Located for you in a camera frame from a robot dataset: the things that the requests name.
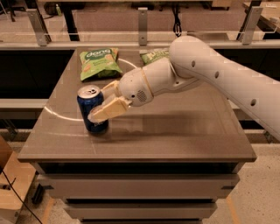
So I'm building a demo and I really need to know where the right metal bracket post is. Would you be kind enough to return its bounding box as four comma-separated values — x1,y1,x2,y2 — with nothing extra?
241,6,263,45

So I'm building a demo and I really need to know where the left metal bracket post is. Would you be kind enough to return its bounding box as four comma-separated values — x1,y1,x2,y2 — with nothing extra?
26,9,49,46

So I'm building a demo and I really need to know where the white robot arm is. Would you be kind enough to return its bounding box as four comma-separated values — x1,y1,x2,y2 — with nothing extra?
87,36,280,139

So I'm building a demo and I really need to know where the cardboard box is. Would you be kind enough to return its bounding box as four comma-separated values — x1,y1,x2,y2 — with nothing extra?
0,136,35,224

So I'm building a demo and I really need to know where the blue pepsi can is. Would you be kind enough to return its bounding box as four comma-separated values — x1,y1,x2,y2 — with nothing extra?
77,85,109,134

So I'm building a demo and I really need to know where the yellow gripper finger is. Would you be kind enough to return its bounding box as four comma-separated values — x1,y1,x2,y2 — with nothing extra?
87,96,131,123
101,80,120,99

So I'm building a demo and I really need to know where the middle metal bracket post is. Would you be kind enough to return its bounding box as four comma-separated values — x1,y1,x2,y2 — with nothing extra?
137,7,148,46

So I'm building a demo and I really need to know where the green chip bag right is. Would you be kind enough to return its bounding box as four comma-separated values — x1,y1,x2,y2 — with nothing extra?
139,48,169,65

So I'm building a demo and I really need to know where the black floor cable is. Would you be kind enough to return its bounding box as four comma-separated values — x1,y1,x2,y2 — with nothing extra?
0,165,44,224

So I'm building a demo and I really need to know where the metal bracket post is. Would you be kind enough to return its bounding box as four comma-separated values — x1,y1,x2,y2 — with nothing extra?
241,6,263,45
26,9,49,46
137,7,148,46

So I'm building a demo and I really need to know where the grey drawer cabinet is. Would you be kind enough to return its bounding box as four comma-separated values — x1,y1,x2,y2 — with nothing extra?
17,157,257,224

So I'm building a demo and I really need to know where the green chip bag left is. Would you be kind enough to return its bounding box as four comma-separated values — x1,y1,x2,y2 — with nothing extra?
80,47,122,81

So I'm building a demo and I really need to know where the green chip bag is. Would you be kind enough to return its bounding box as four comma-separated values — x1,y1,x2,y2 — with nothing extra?
139,48,169,65
80,47,122,81

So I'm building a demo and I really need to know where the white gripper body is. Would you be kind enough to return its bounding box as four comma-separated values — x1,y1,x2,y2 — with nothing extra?
119,67,153,107

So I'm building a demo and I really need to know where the black hanging cable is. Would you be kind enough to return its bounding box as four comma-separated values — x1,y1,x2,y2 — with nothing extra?
171,3,183,39

